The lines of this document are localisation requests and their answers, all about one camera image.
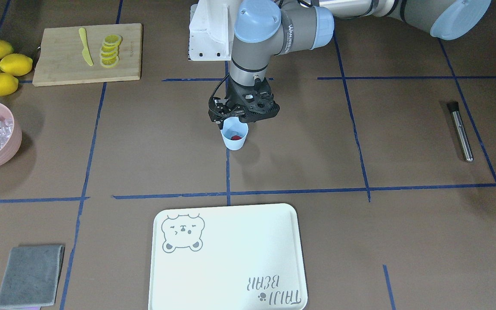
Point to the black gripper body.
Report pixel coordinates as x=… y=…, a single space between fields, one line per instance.
x=232 y=95

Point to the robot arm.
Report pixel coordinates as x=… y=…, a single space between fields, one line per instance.
x=266 y=28

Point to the light blue plastic cup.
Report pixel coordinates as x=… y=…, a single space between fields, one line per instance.
x=234 y=133

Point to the lemon slices row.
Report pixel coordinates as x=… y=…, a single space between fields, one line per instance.
x=109 y=52

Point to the cream bear serving tray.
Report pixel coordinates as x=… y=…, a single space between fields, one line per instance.
x=246 y=257

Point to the bamboo cutting board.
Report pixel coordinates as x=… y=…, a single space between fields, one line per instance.
x=61 y=61

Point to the yellow plastic knife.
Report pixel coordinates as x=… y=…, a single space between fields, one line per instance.
x=85 y=51

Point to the whole lemon bottom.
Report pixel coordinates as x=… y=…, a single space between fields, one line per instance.
x=8 y=84

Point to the grey folded cloth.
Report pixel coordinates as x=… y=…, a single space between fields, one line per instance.
x=31 y=277

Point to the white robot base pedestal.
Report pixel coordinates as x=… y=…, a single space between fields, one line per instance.
x=211 y=30

